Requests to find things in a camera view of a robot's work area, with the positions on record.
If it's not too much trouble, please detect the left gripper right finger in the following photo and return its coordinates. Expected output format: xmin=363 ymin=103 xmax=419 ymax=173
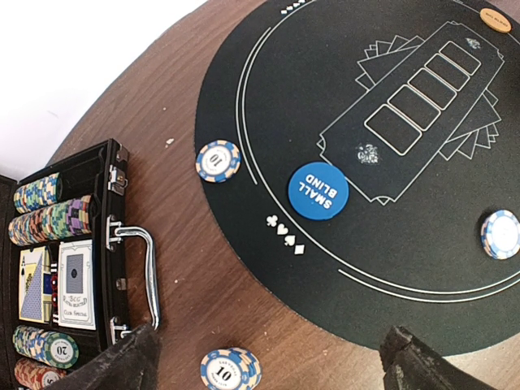
xmin=379 ymin=326 xmax=519 ymax=389

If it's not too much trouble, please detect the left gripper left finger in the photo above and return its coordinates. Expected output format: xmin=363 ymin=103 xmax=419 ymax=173
xmin=48 ymin=324 xmax=161 ymax=390

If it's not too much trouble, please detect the white blue chip stack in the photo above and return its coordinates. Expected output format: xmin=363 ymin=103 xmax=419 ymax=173
xmin=480 ymin=210 xmax=519 ymax=260

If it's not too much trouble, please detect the blue small blind button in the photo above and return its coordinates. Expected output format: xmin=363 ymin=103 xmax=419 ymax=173
xmin=288 ymin=162 xmax=350 ymax=221

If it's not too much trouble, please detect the blue ten chip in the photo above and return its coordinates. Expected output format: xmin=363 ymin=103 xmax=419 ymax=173
xmin=195 ymin=140 xmax=241 ymax=183

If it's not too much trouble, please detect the orange big blind button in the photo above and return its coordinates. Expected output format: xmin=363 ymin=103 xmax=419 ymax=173
xmin=479 ymin=8 xmax=512 ymax=33

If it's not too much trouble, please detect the playing card deck box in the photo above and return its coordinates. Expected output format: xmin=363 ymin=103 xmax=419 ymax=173
xmin=58 ymin=240 xmax=97 ymax=331

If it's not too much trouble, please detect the black poker chip case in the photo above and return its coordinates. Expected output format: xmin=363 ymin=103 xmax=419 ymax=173
xmin=1 ymin=139 xmax=160 ymax=389

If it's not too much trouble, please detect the ace card deck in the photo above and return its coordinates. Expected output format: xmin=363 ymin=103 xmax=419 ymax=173
xmin=19 ymin=246 xmax=53 ymax=323

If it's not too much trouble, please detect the round black poker mat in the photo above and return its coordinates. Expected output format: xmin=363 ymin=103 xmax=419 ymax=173
xmin=195 ymin=1 xmax=519 ymax=355

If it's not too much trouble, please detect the chrome case handle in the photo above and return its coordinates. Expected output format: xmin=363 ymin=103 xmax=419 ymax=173
xmin=105 ymin=214 xmax=161 ymax=342

